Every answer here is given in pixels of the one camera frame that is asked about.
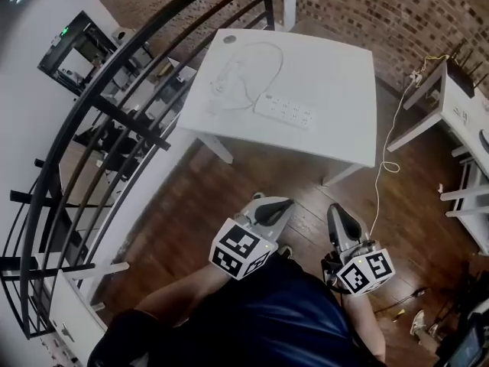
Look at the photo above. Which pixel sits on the white low cabinet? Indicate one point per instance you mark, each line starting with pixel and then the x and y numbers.
pixel 72 308

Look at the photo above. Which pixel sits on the black router with antennas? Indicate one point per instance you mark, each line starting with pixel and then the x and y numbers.
pixel 464 76

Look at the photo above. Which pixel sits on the white square table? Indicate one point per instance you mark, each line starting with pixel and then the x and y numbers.
pixel 324 82

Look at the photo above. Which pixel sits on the round grey table grommet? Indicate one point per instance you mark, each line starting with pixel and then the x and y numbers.
pixel 229 39

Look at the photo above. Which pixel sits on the person's left forearm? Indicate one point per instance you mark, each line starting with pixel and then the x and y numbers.
pixel 183 293

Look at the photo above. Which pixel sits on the person's dark clothing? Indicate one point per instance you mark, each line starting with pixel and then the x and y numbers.
pixel 248 319

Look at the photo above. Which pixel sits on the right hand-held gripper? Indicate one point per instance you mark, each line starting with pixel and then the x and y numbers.
pixel 363 273

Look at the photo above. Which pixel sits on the white side table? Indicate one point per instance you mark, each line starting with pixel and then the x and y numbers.
pixel 462 101

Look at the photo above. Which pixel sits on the green lit sign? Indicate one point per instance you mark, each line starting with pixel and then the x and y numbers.
pixel 64 31

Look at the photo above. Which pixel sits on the white wall plug adapter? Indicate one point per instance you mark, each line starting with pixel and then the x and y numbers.
pixel 415 78

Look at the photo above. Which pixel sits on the white power strip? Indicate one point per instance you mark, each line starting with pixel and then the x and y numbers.
pixel 284 111

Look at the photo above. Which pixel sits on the person's right forearm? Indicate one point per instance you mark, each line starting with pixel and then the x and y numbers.
pixel 363 323

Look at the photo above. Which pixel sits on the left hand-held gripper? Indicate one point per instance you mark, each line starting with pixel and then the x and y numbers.
pixel 237 247

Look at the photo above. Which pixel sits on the black metal railing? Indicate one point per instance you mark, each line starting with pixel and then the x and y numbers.
pixel 126 48

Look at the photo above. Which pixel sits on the white slatted chair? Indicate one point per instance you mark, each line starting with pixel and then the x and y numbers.
pixel 470 201

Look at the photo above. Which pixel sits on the white sneaker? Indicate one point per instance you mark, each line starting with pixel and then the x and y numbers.
pixel 433 329
pixel 417 321

